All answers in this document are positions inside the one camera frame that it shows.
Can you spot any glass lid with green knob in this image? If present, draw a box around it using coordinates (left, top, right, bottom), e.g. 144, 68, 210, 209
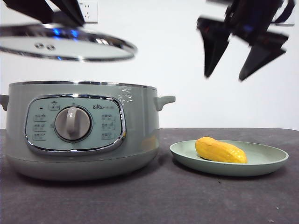
0, 23, 138, 63

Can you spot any yellow corn cob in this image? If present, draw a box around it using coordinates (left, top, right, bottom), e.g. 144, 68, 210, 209
195, 137, 248, 164

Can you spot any pale green round plate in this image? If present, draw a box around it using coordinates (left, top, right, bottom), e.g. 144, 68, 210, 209
169, 140, 290, 177

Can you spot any pale green electric steamer pot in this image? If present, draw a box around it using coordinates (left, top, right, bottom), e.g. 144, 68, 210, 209
0, 80, 176, 182

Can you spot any grey round steamer dial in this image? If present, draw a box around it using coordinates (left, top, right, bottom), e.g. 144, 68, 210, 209
54, 106, 93, 142

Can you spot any white wall socket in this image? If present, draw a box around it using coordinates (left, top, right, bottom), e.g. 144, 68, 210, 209
273, 14, 295, 26
78, 1, 99, 24

